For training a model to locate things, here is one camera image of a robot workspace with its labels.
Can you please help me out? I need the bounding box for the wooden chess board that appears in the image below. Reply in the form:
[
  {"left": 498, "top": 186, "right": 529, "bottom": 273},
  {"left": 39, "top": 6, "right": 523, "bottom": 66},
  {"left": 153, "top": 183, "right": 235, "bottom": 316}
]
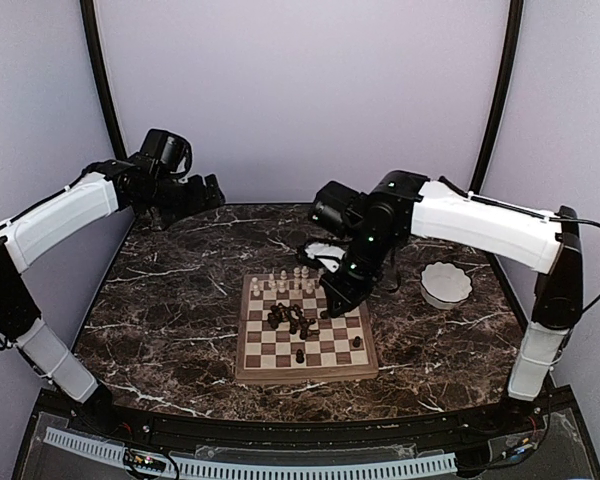
[{"left": 235, "top": 270, "right": 379, "bottom": 385}]

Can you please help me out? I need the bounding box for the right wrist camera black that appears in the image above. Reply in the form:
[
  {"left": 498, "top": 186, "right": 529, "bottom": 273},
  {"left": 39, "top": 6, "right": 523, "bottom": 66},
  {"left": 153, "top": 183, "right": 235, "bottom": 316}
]
[{"left": 308, "top": 181, "right": 367, "bottom": 238}]

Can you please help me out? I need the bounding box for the left black corner post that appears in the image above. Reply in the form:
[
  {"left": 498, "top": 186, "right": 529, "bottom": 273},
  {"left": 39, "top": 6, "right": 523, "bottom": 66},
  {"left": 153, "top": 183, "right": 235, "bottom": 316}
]
[{"left": 79, "top": 0, "right": 128, "bottom": 173}]

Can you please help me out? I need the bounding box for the white knight left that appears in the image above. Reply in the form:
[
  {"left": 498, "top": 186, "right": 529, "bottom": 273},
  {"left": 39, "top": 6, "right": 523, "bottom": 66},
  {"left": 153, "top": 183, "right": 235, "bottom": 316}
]
[{"left": 268, "top": 273, "right": 277, "bottom": 290}]

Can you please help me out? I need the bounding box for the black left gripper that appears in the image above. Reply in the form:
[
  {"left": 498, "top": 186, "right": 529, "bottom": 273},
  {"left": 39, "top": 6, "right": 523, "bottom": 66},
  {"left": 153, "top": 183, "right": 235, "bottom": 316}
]
[{"left": 139, "top": 174, "right": 225, "bottom": 226}]

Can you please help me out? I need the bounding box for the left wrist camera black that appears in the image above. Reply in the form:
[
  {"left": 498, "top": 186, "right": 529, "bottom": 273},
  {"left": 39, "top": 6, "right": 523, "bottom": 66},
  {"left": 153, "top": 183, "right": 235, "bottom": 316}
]
[{"left": 140, "top": 129, "right": 193, "bottom": 180}]

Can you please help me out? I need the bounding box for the white bishop left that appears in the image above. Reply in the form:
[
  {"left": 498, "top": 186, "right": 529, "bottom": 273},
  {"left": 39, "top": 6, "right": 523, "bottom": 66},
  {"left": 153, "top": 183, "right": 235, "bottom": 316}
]
[{"left": 279, "top": 270, "right": 288, "bottom": 290}]

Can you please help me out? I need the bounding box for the right black corner post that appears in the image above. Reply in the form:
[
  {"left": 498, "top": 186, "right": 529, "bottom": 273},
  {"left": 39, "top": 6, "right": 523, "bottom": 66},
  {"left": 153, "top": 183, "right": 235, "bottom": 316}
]
[{"left": 469, "top": 0, "right": 525, "bottom": 194}]

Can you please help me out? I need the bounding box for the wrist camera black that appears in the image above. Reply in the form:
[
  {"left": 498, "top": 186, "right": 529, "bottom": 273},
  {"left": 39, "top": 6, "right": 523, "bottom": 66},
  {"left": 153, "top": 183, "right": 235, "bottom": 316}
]
[
  {"left": 140, "top": 129, "right": 193, "bottom": 180},
  {"left": 308, "top": 181, "right": 367, "bottom": 238}
]

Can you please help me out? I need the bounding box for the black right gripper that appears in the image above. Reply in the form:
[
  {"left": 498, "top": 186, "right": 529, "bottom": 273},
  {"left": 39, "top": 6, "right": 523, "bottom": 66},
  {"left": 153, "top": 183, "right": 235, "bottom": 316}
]
[{"left": 317, "top": 229, "right": 397, "bottom": 317}]

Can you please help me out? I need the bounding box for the white slotted cable duct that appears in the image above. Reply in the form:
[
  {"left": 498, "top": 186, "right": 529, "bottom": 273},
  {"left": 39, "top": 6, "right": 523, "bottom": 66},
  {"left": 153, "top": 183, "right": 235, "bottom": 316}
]
[{"left": 43, "top": 427, "right": 457, "bottom": 479}]

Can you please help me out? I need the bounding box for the white scalloped bowl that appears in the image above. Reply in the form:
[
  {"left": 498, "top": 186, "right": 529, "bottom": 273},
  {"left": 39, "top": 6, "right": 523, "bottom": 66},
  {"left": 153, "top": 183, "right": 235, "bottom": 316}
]
[{"left": 420, "top": 262, "right": 473, "bottom": 310}]

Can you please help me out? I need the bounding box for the black front rail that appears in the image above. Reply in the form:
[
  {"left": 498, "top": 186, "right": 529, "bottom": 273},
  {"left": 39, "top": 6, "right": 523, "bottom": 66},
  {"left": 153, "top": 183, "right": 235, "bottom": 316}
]
[{"left": 144, "top": 412, "right": 466, "bottom": 449}]

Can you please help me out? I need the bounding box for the black corner post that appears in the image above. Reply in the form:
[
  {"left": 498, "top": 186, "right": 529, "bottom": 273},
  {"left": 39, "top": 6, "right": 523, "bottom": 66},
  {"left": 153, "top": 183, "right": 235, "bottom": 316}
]
[
  {"left": 79, "top": 0, "right": 128, "bottom": 173},
  {"left": 469, "top": 0, "right": 525, "bottom": 194}
]

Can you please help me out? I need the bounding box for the white king piece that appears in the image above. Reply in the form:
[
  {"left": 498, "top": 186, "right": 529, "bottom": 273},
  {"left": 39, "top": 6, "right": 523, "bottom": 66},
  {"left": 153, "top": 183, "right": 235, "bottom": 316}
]
[{"left": 293, "top": 267, "right": 302, "bottom": 290}]

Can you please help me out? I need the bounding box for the pile of dark chess pieces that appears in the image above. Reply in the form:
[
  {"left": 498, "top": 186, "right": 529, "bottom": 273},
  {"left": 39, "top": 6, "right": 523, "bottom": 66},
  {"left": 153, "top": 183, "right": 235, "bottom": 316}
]
[{"left": 267, "top": 303, "right": 320, "bottom": 340}]

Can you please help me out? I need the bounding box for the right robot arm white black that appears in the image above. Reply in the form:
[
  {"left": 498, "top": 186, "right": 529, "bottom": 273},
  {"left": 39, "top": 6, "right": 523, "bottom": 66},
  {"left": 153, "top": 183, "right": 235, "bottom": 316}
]
[{"left": 308, "top": 170, "right": 590, "bottom": 434}]

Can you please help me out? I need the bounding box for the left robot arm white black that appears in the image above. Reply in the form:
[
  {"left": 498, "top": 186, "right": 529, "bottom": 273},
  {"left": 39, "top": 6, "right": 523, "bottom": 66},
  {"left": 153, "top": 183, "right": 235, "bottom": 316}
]
[{"left": 0, "top": 155, "right": 225, "bottom": 436}]

